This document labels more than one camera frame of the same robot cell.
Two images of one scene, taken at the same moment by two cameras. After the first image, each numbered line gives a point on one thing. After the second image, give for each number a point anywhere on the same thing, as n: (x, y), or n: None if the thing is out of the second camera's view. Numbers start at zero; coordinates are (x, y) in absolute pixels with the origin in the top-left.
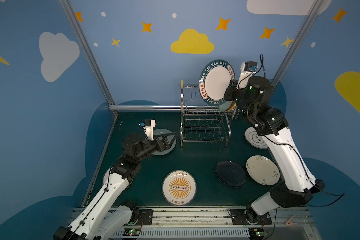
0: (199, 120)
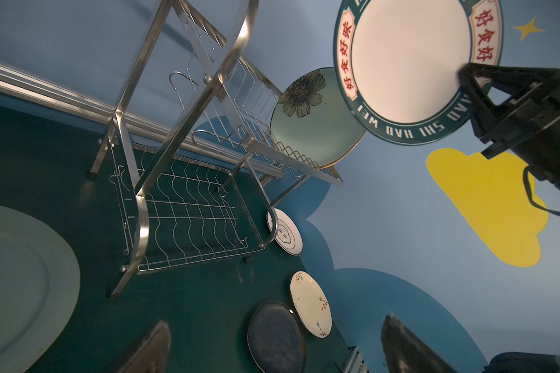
0: (193, 165)
